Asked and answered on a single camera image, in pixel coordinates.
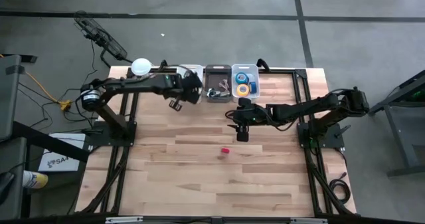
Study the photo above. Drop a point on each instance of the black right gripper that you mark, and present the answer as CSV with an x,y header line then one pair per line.
x,y
249,116

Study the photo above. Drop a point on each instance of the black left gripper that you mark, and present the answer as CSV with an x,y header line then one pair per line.
x,y
187,87

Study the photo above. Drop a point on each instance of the yellow tape roll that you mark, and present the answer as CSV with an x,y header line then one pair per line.
x,y
238,90

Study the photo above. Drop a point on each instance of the dark blue tape roll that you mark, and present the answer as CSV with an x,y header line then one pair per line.
x,y
253,87

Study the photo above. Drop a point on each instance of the light blue tape roll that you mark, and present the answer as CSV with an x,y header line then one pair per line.
x,y
237,78

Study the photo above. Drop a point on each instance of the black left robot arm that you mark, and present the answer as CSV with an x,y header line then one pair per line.
x,y
139,84

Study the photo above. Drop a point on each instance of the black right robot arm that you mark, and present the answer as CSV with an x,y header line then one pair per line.
x,y
299,109

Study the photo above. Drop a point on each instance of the red mini stapler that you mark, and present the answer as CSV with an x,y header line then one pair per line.
x,y
225,150

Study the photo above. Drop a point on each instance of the dark grey plastic bin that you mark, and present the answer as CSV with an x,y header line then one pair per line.
x,y
216,76

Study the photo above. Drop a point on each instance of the black clamp knob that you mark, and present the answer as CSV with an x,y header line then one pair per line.
x,y
162,64
262,63

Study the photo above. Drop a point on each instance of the translucent white plastic bin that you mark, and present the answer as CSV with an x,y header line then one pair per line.
x,y
255,72

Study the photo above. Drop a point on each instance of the white printed box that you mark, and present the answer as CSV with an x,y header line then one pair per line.
x,y
69,164

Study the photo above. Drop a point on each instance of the black diagonal beam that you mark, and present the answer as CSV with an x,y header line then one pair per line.
x,y
50,141

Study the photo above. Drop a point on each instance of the yellow white bottle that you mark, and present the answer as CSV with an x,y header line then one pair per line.
x,y
34,180

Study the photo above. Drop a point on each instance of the grey cabinet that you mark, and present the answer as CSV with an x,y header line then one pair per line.
x,y
16,157
8,97

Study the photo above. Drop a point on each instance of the black metal stand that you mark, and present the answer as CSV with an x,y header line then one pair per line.
x,y
415,83

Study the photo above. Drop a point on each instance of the black aluminium table frame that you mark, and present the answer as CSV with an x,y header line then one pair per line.
x,y
282,71

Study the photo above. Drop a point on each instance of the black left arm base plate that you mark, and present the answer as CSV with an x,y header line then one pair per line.
x,y
127,141

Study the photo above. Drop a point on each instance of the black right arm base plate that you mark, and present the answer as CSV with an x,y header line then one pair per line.
x,y
332,141

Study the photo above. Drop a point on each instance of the silver metal bracket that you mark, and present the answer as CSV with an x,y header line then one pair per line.
x,y
308,221
123,220

